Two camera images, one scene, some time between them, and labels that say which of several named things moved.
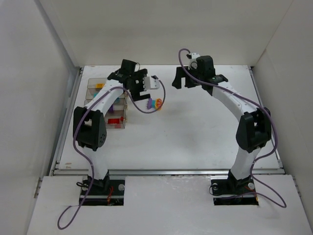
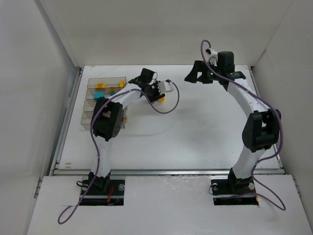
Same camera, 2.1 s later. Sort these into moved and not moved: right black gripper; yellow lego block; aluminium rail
Moved: right black gripper
Not moved: aluminium rail; yellow lego block
